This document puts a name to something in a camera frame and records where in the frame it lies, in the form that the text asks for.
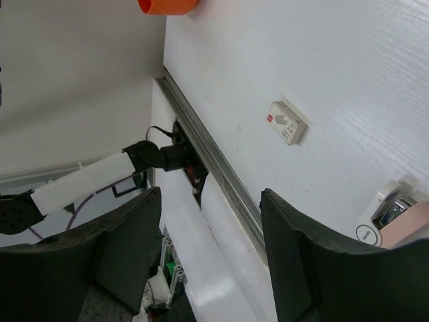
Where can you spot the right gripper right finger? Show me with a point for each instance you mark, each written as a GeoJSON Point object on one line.
{"type": "Point", "coordinates": [318, 274]}

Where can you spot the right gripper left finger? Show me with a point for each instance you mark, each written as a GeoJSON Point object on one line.
{"type": "Point", "coordinates": [97, 268]}

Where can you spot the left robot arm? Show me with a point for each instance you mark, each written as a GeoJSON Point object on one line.
{"type": "Point", "coordinates": [20, 212]}

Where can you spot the white cover sheet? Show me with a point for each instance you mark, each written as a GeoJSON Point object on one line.
{"type": "Point", "coordinates": [227, 279]}

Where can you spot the pink mini stapler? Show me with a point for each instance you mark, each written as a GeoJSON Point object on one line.
{"type": "Point", "coordinates": [393, 218]}

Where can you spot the staples box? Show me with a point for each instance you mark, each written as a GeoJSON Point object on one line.
{"type": "Point", "coordinates": [286, 122]}

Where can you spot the orange round pen holder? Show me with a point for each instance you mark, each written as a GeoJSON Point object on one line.
{"type": "Point", "coordinates": [167, 7]}

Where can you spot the aluminium front rail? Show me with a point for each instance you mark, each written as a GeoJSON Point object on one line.
{"type": "Point", "coordinates": [246, 209]}

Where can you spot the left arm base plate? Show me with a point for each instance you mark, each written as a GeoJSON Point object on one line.
{"type": "Point", "coordinates": [181, 155]}

